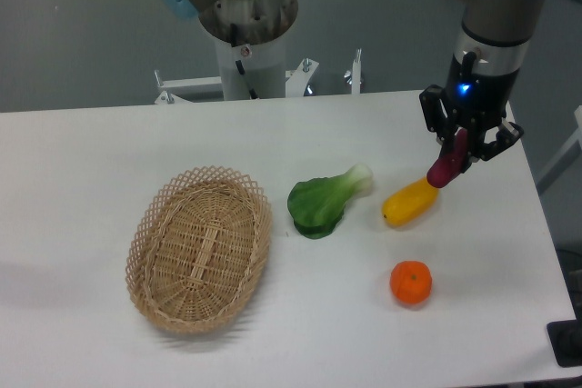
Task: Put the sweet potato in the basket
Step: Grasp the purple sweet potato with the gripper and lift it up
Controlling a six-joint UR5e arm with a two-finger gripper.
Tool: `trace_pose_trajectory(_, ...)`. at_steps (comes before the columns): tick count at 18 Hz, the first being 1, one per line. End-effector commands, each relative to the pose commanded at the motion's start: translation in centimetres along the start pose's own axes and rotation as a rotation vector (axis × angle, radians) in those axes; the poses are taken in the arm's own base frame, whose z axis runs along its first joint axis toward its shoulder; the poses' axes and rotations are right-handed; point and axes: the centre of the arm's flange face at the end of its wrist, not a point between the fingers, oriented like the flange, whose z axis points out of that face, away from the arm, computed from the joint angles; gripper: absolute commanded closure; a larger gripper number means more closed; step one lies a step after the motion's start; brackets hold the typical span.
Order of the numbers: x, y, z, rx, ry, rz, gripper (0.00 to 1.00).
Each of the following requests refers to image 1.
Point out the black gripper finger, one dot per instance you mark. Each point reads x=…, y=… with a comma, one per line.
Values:
x=508, y=133
x=440, y=117

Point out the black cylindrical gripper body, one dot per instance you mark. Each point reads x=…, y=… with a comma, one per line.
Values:
x=480, y=97

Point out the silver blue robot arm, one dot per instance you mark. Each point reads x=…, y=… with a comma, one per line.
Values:
x=493, y=40

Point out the oval woven wicker basket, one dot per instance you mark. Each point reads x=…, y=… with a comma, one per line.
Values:
x=199, y=251

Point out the yellow mango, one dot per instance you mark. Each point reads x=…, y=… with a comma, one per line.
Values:
x=408, y=203

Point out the green bok choy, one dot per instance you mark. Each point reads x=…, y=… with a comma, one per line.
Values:
x=316, y=206

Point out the orange tangerine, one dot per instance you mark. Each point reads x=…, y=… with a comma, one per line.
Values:
x=411, y=282

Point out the black device at table edge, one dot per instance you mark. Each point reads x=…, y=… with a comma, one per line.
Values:
x=565, y=338

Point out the white frame at right edge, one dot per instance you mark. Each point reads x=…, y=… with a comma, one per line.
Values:
x=565, y=156

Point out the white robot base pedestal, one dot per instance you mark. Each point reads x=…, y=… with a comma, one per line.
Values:
x=250, y=65

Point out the white metal mounting frame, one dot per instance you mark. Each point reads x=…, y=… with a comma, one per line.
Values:
x=298, y=84

